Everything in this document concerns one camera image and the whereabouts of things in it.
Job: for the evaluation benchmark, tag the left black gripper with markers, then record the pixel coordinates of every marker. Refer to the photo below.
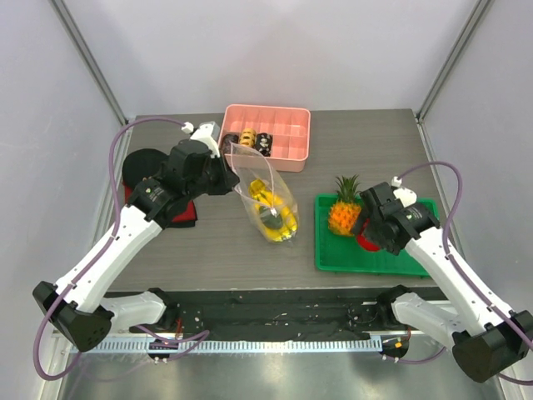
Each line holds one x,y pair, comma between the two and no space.
228,178

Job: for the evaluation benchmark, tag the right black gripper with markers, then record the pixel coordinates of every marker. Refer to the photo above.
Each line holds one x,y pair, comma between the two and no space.
366,225

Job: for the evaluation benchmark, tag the red fake tomato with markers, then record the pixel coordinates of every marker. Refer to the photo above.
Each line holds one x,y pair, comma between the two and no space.
364,242

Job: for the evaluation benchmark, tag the clear zip top bag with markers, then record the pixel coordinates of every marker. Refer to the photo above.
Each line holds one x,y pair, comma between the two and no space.
248,164

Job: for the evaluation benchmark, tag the fake pineapple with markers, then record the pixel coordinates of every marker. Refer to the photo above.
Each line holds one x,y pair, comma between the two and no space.
344,212

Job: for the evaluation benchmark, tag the yellow fake banana bunch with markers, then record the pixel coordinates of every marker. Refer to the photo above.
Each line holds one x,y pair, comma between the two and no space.
277,222

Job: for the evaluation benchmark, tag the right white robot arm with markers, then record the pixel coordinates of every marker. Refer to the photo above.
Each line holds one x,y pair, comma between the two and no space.
483,332

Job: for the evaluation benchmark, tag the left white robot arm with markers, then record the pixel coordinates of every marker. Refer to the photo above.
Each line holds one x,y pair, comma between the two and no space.
76,304

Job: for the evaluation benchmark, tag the dark chocolate donut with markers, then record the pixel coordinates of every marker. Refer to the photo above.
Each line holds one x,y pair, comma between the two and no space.
227,141

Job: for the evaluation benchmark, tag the yellow striped donut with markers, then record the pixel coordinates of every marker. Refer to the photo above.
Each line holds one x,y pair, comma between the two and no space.
247,138

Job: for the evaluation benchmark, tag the black sprinkled donut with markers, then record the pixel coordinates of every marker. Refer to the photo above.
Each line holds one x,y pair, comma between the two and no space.
264,143

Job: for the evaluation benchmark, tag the green plastic tray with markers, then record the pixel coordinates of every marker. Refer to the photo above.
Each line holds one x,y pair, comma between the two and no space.
337,254

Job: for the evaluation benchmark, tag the pink compartment box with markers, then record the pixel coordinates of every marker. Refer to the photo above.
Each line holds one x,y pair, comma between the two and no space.
281,134

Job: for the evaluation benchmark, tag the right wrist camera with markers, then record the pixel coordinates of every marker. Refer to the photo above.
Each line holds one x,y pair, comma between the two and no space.
402,193

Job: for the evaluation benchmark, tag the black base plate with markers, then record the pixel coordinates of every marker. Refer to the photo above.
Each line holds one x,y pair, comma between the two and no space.
278,315

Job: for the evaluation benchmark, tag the slotted cable duct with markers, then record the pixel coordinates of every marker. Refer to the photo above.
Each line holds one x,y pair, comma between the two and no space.
126,345

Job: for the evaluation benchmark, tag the right aluminium frame post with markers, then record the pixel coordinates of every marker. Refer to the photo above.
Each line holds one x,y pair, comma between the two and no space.
478,13

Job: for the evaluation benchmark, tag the aluminium frame post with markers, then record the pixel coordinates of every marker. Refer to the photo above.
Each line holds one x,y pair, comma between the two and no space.
478,13
73,31

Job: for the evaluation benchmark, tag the left aluminium frame post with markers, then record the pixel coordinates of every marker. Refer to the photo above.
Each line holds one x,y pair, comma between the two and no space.
73,31

